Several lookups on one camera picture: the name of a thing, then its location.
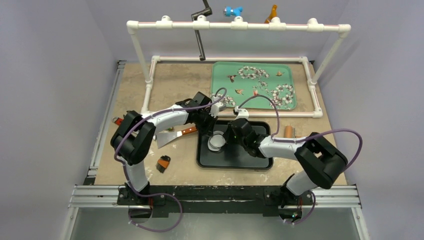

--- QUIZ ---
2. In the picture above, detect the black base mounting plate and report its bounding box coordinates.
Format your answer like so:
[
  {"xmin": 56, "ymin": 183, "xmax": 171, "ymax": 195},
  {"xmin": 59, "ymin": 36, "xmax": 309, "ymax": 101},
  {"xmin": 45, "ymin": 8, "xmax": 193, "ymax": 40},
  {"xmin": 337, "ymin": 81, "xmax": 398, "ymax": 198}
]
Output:
[{"xmin": 116, "ymin": 185, "xmax": 314, "ymax": 220}]

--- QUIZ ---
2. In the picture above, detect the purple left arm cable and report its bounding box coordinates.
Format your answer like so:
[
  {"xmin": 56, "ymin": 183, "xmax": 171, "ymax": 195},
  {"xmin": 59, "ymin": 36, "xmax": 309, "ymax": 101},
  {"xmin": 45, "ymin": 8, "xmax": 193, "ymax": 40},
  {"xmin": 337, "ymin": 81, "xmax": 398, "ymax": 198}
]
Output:
[{"xmin": 113, "ymin": 87, "xmax": 228, "ymax": 233}]

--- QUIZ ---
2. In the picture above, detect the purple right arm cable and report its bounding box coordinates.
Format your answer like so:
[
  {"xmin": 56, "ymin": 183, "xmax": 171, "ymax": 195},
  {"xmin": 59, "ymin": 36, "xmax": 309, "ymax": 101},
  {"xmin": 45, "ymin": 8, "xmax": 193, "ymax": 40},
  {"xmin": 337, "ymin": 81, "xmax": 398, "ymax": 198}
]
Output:
[{"xmin": 237, "ymin": 95, "xmax": 363, "ymax": 226}]

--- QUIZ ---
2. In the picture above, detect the wooden double-ended rolling pin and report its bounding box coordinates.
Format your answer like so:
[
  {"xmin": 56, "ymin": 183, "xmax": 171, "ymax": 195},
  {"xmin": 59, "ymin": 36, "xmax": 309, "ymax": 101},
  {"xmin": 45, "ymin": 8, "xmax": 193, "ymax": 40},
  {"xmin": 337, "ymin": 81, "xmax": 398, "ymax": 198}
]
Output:
[{"xmin": 284, "ymin": 125, "xmax": 302, "ymax": 139}]

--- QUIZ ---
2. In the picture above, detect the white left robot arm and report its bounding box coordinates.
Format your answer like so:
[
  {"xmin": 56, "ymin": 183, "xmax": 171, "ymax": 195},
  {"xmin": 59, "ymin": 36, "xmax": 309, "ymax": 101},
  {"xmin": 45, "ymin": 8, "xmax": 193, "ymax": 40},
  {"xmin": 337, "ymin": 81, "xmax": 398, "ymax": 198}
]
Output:
[{"xmin": 110, "ymin": 92, "xmax": 224, "ymax": 205}]

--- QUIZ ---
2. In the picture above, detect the red handled adjustable wrench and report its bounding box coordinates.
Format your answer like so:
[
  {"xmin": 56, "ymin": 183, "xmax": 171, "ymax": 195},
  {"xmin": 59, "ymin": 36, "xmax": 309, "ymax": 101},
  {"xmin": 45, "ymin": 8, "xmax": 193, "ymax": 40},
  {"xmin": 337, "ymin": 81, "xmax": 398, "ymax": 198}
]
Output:
[{"xmin": 112, "ymin": 117, "xmax": 123, "ymax": 126}]

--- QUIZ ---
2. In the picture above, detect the blue plastic toy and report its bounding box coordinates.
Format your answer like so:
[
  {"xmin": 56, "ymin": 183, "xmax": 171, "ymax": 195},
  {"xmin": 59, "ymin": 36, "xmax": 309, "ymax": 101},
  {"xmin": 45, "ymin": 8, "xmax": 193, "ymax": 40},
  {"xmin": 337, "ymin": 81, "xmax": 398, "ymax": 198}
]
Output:
[{"xmin": 222, "ymin": 6, "xmax": 243, "ymax": 17}]

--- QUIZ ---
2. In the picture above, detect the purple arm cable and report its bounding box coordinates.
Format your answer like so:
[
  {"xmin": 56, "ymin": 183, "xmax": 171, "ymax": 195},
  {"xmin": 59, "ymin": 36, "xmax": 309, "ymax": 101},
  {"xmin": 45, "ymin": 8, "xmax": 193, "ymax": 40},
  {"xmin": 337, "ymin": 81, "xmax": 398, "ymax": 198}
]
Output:
[
  {"xmin": 237, "ymin": 95, "xmax": 363, "ymax": 226},
  {"xmin": 113, "ymin": 87, "xmax": 228, "ymax": 233}
]

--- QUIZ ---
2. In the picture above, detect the metal scraper orange handle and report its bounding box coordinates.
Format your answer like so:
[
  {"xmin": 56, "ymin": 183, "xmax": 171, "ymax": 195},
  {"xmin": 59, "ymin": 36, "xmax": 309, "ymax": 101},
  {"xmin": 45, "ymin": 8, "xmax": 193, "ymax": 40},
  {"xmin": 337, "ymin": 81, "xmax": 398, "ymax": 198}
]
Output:
[{"xmin": 155, "ymin": 126, "xmax": 198, "ymax": 149}]

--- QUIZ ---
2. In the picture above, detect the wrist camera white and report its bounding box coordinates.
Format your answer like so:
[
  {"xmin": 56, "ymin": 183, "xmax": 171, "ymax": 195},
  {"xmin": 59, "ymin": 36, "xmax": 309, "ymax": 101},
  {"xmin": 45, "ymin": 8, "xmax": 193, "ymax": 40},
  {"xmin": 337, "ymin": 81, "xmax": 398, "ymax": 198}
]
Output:
[
  {"xmin": 233, "ymin": 106, "xmax": 249, "ymax": 120},
  {"xmin": 209, "ymin": 102, "xmax": 227, "ymax": 118}
]

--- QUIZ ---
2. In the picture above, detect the white dough ball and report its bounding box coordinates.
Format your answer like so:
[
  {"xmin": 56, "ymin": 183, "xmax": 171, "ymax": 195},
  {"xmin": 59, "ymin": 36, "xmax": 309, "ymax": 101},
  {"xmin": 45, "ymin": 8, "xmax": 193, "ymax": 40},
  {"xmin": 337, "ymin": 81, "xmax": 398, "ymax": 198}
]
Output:
[{"xmin": 207, "ymin": 141, "xmax": 226, "ymax": 152}]

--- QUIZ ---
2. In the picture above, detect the white PVC pipe frame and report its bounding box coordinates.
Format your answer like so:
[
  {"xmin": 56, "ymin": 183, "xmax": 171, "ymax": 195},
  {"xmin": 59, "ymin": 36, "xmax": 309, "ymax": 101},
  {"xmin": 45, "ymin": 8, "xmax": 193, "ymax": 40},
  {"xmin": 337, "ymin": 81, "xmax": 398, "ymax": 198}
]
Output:
[{"xmin": 126, "ymin": 15, "xmax": 352, "ymax": 118}]

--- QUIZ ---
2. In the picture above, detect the green floral tray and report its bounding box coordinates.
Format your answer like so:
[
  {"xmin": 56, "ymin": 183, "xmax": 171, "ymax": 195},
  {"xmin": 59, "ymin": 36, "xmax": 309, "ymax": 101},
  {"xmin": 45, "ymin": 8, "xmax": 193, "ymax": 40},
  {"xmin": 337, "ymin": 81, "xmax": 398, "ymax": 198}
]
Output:
[{"xmin": 210, "ymin": 61, "xmax": 297, "ymax": 110}]

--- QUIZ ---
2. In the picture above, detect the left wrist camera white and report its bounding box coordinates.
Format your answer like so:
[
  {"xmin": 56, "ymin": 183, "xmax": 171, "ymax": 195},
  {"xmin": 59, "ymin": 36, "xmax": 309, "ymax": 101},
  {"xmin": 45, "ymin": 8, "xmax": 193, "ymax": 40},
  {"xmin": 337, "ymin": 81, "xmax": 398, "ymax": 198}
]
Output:
[{"xmin": 209, "ymin": 102, "xmax": 227, "ymax": 118}]

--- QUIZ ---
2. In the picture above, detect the round metal cutter ring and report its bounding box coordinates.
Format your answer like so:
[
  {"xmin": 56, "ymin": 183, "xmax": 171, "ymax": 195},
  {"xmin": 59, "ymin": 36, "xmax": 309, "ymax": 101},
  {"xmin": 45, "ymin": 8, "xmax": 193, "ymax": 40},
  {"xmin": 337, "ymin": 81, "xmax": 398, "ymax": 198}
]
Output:
[{"xmin": 208, "ymin": 131, "xmax": 227, "ymax": 150}]

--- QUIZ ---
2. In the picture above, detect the small orange black brush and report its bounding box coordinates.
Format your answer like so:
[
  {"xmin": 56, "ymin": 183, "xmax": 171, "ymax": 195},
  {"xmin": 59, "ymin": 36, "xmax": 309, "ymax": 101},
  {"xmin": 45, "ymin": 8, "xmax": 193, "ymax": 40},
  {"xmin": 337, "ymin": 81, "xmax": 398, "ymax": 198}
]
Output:
[{"xmin": 155, "ymin": 155, "xmax": 171, "ymax": 174}]

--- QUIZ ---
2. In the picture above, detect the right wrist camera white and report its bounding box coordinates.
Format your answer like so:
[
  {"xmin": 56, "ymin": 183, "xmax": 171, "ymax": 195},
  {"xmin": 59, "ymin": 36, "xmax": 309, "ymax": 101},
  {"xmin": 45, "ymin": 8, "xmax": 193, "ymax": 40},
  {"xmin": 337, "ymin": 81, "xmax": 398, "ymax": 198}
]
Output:
[{"xmin": 233, "ymin": 106, "xmax": 249, "ymax": 120}]

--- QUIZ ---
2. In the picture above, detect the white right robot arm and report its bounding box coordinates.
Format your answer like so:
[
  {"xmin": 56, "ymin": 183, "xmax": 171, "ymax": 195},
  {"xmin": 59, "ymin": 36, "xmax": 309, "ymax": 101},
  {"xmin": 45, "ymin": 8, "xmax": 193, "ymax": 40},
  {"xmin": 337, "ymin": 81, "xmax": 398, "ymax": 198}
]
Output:
[{"xmin": 228, "ymin": 118, "xmax": 348, "ymax": 204}]

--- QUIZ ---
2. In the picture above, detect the black hanging crank handle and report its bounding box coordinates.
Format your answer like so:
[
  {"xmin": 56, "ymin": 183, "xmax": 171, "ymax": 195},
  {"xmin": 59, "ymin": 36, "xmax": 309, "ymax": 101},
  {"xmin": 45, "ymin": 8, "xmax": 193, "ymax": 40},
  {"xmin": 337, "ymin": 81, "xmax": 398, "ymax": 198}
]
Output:
[{"xmin": 190, "ymin": 0, "xmax": 214, "ymax": 62}]

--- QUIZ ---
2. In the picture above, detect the aluminium rail frame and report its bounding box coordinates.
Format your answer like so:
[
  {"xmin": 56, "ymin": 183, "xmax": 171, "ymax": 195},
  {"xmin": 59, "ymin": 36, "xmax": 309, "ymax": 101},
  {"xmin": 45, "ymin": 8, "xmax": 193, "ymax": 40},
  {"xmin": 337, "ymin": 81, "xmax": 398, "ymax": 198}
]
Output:
[{"xmin": 61, "ymin": 61, "xmax": 367, "ymax": 240}]

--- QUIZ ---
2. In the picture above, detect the black baking tray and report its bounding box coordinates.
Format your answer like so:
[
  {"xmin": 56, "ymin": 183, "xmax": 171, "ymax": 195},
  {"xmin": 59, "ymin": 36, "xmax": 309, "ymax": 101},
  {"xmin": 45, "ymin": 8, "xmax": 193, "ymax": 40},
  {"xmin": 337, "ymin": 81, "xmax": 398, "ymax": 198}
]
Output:
[{"xmin": 196, "ymin": 133, "xmax": 274, "ymax": 170}]

